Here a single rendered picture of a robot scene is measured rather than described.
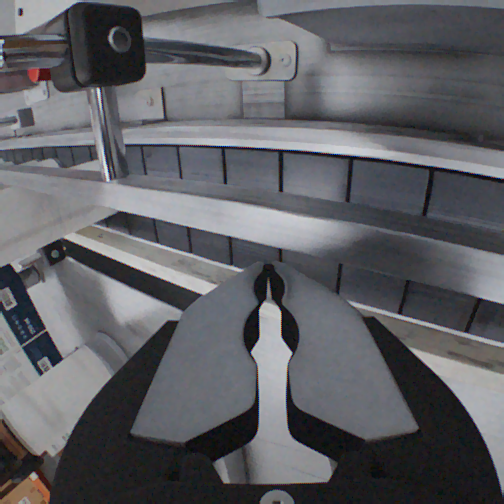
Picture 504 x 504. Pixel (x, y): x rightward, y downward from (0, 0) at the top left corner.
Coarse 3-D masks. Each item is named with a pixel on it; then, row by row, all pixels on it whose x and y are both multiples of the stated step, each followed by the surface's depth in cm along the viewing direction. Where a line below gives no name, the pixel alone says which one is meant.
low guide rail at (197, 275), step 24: (72, 240) 27; (96, 240) 24; (120, 240) 24; (144, 264) 21; (168, 264) 20; (192, 264) 20; (192, 288) 19; (264, 312) 17; (408, 336) 13; (432, 336) 13; (456, 336) 13; (432, 360) 12; (456, 360) 12; (480, 360) 11; (480, 384) 11
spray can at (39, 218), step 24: (72, 168) 22; (96, 168) 23; (0, 192) 17; (24, 192) 18; (0, 216) 17; (24, 216) 18; (48, 216) 19; (72, 216) 21; (96, 216) 23; (0, 240) 17; (24, 240) 18; (48, 240) 20; (0, 264) 17
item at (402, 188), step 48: (144, 144) 26; (288, 192) 17; (336, 192) 15; (384, 192) 14; (432, 192) 13; (480, 192) 11; (192, 240) 23; (240, 240) 20; (336, 288) 18; (384, 288) 16; (432, 288) 14; (480, 336) 14
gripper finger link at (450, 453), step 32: (384, 352) 7; (416, 384) 6; (416, 416) 6; (448, 416) 6; (384, 448) 5; (416, 448) 5; (448, 448) 5; (480, 448) 5; (416, 480) 5; (448, 480) 4; (480, 480) 4
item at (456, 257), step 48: (48, 192) 15; (96, 192) 12; (144, 192) 10; (192, 192) 9; (240, 192) 9; (288, 240) 8; (336, 240) 7; (384, 240) 7; (432, 240) 6; (480, 240) 6; (480, 288) 6
